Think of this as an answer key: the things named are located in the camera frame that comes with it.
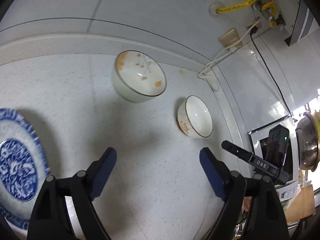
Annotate person's right hand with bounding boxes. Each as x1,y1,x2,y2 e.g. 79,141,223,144
242,196,254,212

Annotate stainless steel basin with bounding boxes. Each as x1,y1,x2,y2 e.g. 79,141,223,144
295,111,320,172

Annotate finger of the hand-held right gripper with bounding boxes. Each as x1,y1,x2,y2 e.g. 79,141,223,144
221,141,280,178

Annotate black power cable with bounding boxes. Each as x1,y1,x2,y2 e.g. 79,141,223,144
249,29,293,114

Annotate white power cable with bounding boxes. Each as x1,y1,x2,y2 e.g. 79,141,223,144
197,24,257,92

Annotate white bowl orange flowers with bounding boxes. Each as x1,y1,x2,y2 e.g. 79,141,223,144
111,51,167,103

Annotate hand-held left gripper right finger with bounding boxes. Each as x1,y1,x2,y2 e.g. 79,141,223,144
199,147,292,240

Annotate white bowl dark rim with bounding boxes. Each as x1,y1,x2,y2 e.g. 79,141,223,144
177,95,213,138

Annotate window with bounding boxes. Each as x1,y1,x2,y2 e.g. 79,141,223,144
292,96,320,117

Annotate yellow gas hose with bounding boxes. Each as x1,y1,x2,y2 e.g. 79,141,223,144
215,0,258,14

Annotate tan wooden board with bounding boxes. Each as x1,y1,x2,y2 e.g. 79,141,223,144
284,184,316,224

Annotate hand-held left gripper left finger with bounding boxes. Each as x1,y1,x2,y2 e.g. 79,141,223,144
27,147,117,240

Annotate blue patterned plate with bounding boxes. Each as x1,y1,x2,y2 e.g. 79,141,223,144
0,108,50,230

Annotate double wall socket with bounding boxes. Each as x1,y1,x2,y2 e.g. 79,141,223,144
219,28,244,48

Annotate single wall socket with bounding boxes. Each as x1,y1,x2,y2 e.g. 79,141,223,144
245,17,263,32

